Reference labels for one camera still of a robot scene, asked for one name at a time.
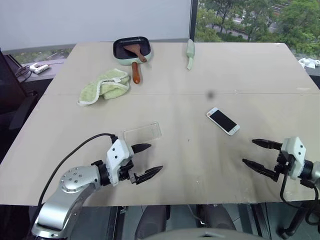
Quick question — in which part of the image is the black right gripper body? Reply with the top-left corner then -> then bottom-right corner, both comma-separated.
273,149 -> 295,180

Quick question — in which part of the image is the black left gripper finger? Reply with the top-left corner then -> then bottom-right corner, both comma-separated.
134,165 -> 164,186
130,143 -> 152,155

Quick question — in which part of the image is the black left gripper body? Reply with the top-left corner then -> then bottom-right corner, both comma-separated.
119,158 -> 141,186

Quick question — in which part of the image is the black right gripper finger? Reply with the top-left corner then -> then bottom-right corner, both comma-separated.
251,138 -> 284,152
241,158 -> 280,183

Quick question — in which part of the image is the clear transparent phone case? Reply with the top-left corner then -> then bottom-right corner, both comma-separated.
123,121 -> 164,144

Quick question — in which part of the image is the dark rounded shape under table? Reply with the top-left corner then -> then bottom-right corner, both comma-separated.
197,204 -> 237,232
134,205 -> 168,240

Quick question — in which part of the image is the white smartphone with black screen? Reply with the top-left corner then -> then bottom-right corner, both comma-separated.
205,106 -> 241,137

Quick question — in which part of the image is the dark metal table leg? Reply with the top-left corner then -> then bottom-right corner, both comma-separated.
106,205 -> 119,240
245,203 -> 273,240

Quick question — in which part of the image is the light green towel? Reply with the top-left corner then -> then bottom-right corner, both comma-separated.
75,67 -> 132,108

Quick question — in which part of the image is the grey rounded robot torso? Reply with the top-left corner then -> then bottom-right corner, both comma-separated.
154,227 -> 259,240

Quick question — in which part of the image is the white crumpled paper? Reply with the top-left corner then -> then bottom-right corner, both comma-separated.
297,56 -> 320,69

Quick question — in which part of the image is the brown wooden spatula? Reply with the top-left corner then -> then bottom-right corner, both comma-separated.
122,44 -> 148,64

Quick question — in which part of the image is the white power strip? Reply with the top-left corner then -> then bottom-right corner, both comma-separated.
29,63 -> 51,75

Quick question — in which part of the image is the white roller blind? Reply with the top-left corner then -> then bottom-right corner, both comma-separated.
0,0 -> 193,53

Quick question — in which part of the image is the dark furniture beside table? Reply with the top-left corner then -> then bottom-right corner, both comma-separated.
0,48 -> 39,131

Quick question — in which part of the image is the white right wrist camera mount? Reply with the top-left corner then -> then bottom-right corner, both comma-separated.
280,136 -> 307,180

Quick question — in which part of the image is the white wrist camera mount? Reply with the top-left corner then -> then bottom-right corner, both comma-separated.
105,139 -> 134,187
280,136 -> 307,180

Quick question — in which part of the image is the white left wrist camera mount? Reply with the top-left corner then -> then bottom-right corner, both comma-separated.
105,139 -> 134,187

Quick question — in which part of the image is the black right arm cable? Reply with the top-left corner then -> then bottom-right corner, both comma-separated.
278,171 -> 320,227

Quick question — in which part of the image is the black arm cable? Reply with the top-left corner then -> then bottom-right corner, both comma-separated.
37,133 -> 118,207
278,171 -> 320,227

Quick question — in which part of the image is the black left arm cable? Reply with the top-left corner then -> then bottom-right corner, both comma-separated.
37,133 -> 118,207

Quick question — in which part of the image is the square green pan, wooden handle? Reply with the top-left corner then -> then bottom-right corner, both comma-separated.
112,36 -> 154,85

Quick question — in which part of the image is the dark window frame post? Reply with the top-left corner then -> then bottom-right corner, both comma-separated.
188,0 -> 200,43

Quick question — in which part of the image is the dark power strip cable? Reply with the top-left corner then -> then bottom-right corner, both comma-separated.
15,65 -> 32,83

